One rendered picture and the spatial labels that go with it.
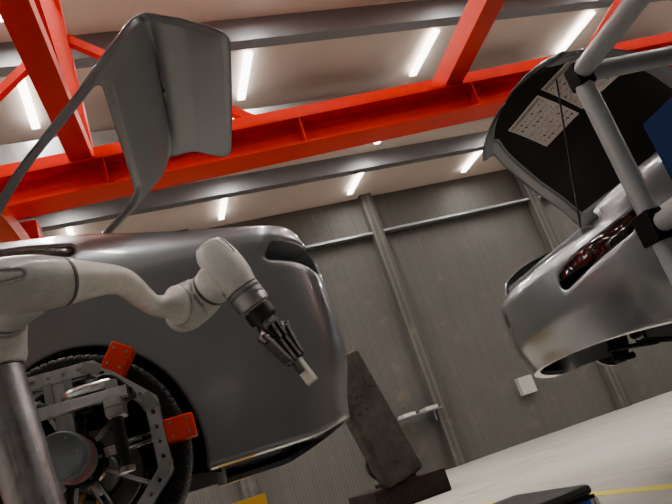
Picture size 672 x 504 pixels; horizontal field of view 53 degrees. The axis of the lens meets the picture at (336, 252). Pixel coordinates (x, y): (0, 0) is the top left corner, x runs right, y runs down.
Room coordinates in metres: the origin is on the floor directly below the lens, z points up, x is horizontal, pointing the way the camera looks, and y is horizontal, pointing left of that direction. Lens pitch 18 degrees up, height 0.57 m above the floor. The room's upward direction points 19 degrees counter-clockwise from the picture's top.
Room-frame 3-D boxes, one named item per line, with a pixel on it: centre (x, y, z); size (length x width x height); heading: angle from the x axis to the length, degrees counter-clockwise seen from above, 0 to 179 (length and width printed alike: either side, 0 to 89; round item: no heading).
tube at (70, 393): (1.90, 0.80, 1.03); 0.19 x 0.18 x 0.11; 14
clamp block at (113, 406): (1.84, 0.71, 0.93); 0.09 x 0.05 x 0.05; 14
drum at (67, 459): (1.93, 0.91, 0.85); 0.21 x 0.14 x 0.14; 14
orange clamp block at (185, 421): (2.08, 0.62, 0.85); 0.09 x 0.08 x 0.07; 104
